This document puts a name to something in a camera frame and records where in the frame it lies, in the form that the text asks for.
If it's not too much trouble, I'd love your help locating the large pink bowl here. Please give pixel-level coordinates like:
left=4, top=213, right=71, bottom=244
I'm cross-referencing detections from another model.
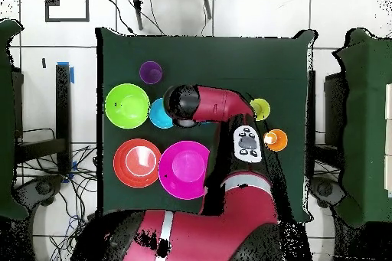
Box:
left=158, top=140, right=212, bottom=201

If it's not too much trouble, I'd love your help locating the small cyan bowl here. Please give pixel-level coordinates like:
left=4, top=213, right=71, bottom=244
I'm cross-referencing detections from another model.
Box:
left=149, top=97, right=175, bottom=129

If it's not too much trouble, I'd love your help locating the yellow plastic cup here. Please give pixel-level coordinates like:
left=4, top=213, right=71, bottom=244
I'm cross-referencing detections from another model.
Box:
left=249, top=97, right=271, bottom=122

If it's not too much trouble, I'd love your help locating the dark green table cloth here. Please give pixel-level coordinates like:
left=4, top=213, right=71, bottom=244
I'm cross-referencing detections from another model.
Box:
left=95, top=26, right=318, bottom=223

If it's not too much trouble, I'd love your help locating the large lime green bowl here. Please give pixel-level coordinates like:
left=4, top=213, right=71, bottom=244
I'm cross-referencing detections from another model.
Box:
left=104, top=83, right=152, bottom=129

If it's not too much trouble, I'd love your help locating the purple plastic cup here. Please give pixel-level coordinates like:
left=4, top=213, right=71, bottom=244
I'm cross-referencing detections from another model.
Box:
left=139, top=60, right=164, bottom=85

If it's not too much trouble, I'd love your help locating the large red-orange bowl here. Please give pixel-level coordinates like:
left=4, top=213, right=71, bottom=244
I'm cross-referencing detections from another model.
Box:
left=113, top=138, right=162, bottom=189

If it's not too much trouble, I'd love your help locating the orange plastic cup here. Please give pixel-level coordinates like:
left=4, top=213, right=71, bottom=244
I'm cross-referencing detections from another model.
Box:
left=263, top=128, right=289, bottom=152

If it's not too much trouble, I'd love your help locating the blue tape strip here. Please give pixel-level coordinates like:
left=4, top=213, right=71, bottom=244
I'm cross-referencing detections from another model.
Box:
left=57, top=61, right=75, bottom=84

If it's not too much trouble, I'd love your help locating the black metal stand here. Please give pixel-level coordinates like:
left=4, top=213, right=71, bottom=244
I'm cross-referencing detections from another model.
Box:
left=13, top=62, right=73, bottom=178

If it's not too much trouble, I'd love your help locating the green covered side table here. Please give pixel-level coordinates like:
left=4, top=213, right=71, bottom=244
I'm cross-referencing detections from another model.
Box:
left=332, top=27, right=392, bottom=228
left=0, top=18, right=30, bottom=221

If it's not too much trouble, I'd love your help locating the black floor cable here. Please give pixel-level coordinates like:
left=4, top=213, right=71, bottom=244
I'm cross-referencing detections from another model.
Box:
left=102, top=0, right=136, bottom=35

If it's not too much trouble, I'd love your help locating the tangle of floor cables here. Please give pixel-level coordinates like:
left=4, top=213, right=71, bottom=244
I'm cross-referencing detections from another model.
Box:
left=15, top=144, right=99, bottom=261

